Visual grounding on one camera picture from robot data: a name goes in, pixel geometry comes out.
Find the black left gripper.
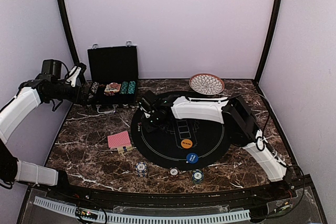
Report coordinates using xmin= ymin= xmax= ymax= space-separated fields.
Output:
xmin=48 ymin=82 xmax=96 ymax=106

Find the orange big blind button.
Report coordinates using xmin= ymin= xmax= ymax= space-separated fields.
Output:
xmin=181 ymin=139 xmax=193 ymax=149

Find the brown white chip stack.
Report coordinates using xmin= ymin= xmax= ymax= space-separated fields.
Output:
xmin=169 ymin=167 xmax=180 ymax=177

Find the blue small blind button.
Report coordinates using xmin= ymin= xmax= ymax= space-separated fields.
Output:
xmin=186 ymin=153 xmax=199 ymax=164

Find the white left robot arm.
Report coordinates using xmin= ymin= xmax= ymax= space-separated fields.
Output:
xmin=1 ymin=59 xmax=88 ymax=201

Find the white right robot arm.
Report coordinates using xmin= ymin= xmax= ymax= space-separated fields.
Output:
xmin=131 ymin=91 xmax=292 ymax=200

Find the red playing card deck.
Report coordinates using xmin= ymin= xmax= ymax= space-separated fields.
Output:
xmin=107 ymin=131 xmax=133 ymax=154

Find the round black poker mat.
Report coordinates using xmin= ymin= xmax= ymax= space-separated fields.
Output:
xmin=131 ymin=91 xmax=234 ymax=170

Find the blue white chip stack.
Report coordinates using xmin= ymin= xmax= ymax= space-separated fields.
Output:
xmin=135 ymin=162 xmax=148 ymax=177

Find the teal chip row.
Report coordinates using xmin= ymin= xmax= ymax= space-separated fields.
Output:
xmin=127 ymin=81 xmax=137 ymax=94

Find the green chip row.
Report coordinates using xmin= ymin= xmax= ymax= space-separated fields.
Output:
xmin=120 ymin=81 xmax=129 ymax=94

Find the boxed card deck in case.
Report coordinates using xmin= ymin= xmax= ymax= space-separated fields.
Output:
xmin=104 ymin=82 xmax=121 ymax=95

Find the black poker chip case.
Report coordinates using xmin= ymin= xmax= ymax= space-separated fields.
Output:
xmin=87 ymin=45 xmax=139 ymax=113

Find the patterned ceramic plate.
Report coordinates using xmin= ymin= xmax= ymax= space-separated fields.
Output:
xmin=189 ymin=73 xmax=225 ymax=95

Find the white slotted cable duct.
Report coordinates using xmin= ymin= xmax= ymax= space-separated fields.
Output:
xmin=33 ymin=196 xmax=251 ymax=223

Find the left black frame post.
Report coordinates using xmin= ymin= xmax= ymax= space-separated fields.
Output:
xmin=57 ymin=0 xmax=83 ymax=67

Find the black frame post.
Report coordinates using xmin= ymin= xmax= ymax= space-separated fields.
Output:
xmin=254 ymin=0 xmax=281 ymax=86
xmin=57 ymin=0 xmax=83 ymax=67

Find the right black frame post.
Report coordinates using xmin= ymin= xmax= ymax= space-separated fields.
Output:
xmin=254 ymin=0 xmax=281 ymax=86

